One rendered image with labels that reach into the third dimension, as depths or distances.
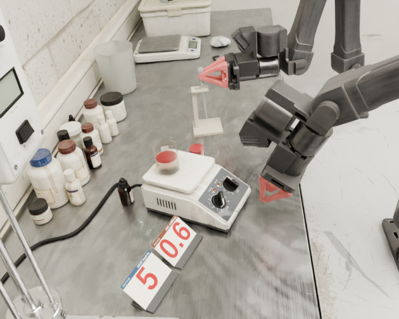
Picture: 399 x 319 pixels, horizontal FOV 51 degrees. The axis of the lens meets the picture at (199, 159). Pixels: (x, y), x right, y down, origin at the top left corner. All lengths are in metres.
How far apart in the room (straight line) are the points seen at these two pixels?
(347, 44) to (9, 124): 0.96
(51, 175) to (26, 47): 0.39
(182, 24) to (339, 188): 1.12
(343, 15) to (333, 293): 0.69
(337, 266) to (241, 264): 0.17
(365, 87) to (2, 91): 0.47
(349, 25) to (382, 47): 1.21
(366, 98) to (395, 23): 1.72
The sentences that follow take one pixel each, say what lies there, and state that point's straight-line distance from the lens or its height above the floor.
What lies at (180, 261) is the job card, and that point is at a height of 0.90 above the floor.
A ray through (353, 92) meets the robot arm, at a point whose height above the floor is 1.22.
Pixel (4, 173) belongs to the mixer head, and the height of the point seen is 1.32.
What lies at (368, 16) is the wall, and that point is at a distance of 2.30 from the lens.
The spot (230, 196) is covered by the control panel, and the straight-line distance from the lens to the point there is 0.87.
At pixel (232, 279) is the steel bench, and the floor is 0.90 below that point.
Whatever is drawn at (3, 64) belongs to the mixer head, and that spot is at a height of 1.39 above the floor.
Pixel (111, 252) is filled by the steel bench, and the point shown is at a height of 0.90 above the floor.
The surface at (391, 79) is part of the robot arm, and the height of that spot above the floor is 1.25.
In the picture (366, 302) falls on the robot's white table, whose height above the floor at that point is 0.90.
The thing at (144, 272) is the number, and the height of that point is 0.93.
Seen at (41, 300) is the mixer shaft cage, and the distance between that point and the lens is 0.59.
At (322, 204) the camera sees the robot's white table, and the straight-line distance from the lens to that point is 0.92.
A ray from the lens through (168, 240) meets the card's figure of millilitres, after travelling 0.81.
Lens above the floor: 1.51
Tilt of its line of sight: 35 degrees down
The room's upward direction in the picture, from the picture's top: 6 degrees counter-clockwise
